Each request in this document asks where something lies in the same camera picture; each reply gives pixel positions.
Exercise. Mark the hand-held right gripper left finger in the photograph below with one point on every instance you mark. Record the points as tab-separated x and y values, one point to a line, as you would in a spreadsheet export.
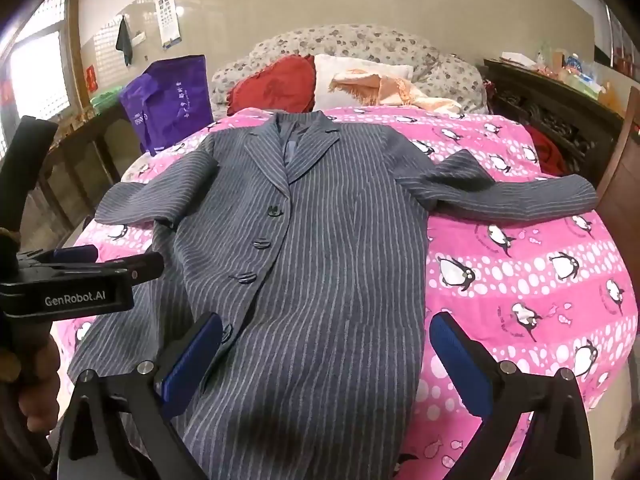
192	360

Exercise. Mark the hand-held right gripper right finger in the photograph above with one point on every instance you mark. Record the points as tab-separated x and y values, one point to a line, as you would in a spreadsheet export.
457	365

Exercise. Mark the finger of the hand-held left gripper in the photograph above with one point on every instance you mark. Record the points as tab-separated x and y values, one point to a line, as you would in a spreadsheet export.
135	269
75	254

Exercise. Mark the grey pinstriped coat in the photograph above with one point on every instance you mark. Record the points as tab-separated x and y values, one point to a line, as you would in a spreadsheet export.
320	260

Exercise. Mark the person's left hand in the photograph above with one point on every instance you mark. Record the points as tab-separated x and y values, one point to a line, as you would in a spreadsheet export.
37	400

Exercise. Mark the wooden side table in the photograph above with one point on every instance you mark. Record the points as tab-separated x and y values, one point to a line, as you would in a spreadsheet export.
90	170

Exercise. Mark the pink penguin blanket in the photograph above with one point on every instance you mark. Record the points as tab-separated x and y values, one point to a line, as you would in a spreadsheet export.
525	270

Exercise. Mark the green plastic bag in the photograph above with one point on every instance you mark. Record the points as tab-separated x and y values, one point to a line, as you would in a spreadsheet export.
106	97

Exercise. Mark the purple shopping bag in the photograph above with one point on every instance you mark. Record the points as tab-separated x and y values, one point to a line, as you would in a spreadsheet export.
170	100

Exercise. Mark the window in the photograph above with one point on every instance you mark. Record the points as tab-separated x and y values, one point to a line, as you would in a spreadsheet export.
42	70

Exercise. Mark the dark hanging cloth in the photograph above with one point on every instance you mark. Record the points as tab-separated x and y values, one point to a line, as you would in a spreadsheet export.
123	42

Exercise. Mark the red pillow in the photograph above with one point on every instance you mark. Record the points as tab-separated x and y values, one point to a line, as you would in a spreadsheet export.
272	85

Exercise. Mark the red cloth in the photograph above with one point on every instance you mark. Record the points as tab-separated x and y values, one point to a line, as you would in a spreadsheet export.
547	152

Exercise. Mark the eye chart poster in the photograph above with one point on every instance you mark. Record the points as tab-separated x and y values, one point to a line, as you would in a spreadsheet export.
169	17

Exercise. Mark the dark carved wooden cabinet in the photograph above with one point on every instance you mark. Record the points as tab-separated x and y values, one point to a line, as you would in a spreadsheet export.
555	115

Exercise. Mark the orange fringed scarf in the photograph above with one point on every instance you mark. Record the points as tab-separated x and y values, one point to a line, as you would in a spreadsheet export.
395	90

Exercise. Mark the white pillow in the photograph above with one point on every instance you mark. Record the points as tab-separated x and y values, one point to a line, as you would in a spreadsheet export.
340	67

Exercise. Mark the clutter of boxes and bottles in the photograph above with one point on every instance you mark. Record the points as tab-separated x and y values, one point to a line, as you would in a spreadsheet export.
570	72

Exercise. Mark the floral bed cover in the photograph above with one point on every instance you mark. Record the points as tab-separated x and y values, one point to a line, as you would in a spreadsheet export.
360	40

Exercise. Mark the white wall bracket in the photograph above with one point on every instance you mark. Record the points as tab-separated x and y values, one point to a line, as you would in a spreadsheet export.
138	37

